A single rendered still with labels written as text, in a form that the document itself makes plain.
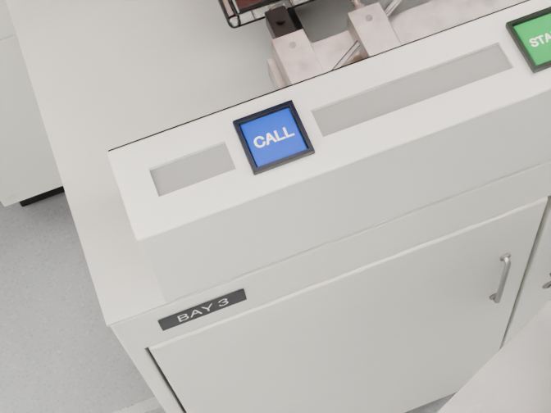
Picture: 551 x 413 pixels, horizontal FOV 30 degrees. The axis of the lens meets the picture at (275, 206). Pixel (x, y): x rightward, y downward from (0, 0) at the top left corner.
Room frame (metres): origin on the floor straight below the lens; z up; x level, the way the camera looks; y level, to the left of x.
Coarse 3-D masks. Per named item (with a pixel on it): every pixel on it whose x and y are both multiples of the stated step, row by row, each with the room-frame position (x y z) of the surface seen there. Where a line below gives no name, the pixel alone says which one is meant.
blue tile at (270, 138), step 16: (288, 112) 0.48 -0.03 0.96; (240, 128) 0.48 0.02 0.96; (256, 128) 0.47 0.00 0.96; (272, 128) 0.47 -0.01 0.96; (288, 128) 0.47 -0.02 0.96; (256, 144) 0.46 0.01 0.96; (272, 144) 0.45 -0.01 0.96; (288, 144) 0.45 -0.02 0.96; (304, 144) 0.45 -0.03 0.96; (256, 160) 0.44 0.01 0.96; (272, 160) 0.44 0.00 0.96
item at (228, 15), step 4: (220, 0) 0.67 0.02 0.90; (224, 0) 0.67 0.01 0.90; (228, 0) 0.67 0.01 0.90; (220, 4) 0.67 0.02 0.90; (224, 4) 0.66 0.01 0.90; (228, 4) 0.66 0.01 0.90; (232, 4) 0.66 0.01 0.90; (224, 8) 0.66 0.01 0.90; (228, 8) 0.65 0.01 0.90; (232, 8) 0.65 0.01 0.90; (224, 12) 0.65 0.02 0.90; (228, 12) 0.65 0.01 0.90; (232, 12) 0.65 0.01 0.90; (236, 12) 0.65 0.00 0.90; (228, 16) 0.65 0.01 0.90; (232, 16) 0.64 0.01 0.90; (228, 20) 0.64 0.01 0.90; (232, 20) 0.64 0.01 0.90; (228, 24) 0.64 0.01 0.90; (232, 24) 0.64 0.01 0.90; (236, 28) 0.64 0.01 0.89
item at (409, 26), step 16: (432, 0) 0.64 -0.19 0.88; (448, 0) 0.63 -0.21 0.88; (464, 0) 0.63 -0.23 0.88; (480, 0) 0.62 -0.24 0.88; (496, 0) 0.62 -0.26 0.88; (512, 0) 0.62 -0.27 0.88; (400, 16) 0.62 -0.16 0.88; (416, 16) 0.62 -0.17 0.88; (432, 16) 0.62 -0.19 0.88; (448, 16) 0.61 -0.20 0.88; (464, 16) 0.61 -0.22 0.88; (400, 32) 0.60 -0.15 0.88; (416, 32) 0.60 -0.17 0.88; (432, 32) 0.60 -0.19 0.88; (320, 48) 0.60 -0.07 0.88; (336, 48) 0.60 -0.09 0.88; (272, 64) 0.59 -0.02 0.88; (272, 80) 0.59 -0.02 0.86
